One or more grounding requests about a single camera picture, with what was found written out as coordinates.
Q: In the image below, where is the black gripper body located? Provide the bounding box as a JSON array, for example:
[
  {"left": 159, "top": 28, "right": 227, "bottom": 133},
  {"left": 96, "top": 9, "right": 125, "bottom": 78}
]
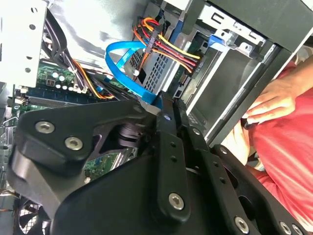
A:
[{"left": 50, "top": 151, "right": 232, "bottom": 235}]

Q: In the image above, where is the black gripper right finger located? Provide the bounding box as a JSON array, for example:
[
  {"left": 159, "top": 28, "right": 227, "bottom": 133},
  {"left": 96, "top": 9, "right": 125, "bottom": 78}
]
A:
[{"left": 173, "top": 98, "right": 313, "bottom": 235}]

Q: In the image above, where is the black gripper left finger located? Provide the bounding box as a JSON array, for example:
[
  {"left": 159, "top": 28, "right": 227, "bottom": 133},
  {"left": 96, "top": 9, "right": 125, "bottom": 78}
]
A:
[{"left": 6, "top": 92, "right": 193, "bottom": 225}]

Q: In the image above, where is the round black tool blue ring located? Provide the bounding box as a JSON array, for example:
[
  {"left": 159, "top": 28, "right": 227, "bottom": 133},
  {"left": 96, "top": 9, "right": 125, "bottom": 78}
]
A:
[{"left": 241, "top": 117, "right": 256, "bottom": 130}]

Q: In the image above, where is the blue data wire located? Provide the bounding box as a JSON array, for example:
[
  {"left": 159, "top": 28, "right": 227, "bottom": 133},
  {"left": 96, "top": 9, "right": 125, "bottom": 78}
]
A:
[{"left": 105, "top": 40, "right": 163, "bottom": 111}]

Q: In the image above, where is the red yellow disk power wire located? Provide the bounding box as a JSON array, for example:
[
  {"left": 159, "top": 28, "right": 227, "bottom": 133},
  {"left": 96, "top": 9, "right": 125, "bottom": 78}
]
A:
[{"left": 133, "top": 16, "right": 203, "bottom": 74}]

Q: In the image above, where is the hard disk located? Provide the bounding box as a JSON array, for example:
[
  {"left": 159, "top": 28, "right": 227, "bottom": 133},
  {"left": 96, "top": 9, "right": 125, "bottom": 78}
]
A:
[{"left": 168, "top": 31, "right": 228, "bottom": 103}]

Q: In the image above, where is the person's left hand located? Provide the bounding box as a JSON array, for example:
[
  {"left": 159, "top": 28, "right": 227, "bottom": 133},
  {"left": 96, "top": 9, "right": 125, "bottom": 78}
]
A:
[{"left": 223, "top": 121, "right": 253, "bottom": 165}]

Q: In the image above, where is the person's right hand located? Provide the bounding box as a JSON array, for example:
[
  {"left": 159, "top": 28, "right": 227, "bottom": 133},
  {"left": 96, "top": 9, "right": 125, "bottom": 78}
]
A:
[{"left": 245, "top": 77, "right": 298, "bottom": 123}]

